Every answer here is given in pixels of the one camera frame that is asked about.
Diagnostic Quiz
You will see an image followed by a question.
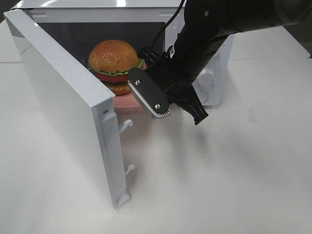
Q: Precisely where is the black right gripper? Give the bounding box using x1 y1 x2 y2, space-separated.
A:
128 46 209 125

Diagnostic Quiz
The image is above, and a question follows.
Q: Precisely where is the pink round plate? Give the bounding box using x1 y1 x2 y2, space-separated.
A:
107 74 144 115

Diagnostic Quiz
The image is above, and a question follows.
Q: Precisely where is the burger with lettuce and tomato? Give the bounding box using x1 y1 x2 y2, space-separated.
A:
88 39 146 96

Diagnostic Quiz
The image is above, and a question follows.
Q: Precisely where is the white microwave door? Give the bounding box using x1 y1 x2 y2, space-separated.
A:
4 11 134 208

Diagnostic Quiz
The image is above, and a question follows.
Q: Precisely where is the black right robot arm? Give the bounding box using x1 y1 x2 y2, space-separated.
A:
128 0 312 124

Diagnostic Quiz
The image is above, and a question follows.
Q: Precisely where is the white lower timer knob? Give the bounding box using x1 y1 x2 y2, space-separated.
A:
197 69 215 87

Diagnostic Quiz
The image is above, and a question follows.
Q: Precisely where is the white microwave oven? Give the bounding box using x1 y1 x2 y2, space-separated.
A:
10 0 184 65

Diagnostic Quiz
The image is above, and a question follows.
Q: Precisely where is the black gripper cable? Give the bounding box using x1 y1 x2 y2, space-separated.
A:
138 0 187 64

